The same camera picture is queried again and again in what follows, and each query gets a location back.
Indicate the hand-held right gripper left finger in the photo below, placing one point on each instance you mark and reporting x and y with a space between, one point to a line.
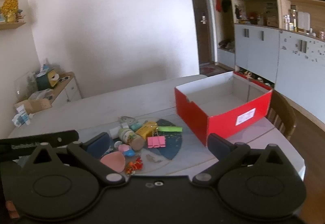
97 143

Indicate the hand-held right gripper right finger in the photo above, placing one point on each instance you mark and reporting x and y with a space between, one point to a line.
218 144

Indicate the green lid glass jar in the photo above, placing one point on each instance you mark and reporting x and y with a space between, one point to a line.
130 137

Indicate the red cardboard box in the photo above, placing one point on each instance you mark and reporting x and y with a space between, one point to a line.
223 112

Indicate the green highlighter pen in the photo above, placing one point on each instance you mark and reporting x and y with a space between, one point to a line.
169 129

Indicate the pink oval sponge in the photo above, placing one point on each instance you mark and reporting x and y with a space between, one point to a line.
113 161

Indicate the white blue tube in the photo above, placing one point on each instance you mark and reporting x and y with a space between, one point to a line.
20 115

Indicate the brown cardboard box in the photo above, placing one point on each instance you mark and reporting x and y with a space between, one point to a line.
38 105

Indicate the teal round toy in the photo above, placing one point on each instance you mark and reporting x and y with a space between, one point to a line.
136 126

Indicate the yellow small box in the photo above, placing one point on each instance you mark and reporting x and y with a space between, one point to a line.
146 130

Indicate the pink binder clip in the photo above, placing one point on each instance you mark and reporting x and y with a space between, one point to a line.
156 142

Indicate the white low sideboard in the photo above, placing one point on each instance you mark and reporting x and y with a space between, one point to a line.
66 90

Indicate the green tissue box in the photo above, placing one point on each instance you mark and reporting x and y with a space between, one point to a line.
45 80

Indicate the wooden chair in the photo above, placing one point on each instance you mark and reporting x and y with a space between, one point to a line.
282 118

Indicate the white sunglasses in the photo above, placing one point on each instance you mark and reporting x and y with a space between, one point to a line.
63 78

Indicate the red doormat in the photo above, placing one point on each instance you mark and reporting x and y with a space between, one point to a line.
210 69

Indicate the dark brown door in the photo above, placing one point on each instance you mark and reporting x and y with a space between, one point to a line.
198 21

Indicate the row of shelf figurines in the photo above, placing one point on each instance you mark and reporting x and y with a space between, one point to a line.
254 18

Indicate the yellow flower ornament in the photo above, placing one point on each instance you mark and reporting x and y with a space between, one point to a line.
10 9

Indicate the red hanging cloth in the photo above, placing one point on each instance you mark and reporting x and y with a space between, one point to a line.
218 3

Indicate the black hanging bag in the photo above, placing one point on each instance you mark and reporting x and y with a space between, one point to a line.
226 2

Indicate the row of small bottles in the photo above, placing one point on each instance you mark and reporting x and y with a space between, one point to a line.
298 22

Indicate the white wooden wall cabinet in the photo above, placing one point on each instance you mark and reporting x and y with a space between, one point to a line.
266 49

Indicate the wooden wall shelf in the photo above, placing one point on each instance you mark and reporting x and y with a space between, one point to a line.
12 25

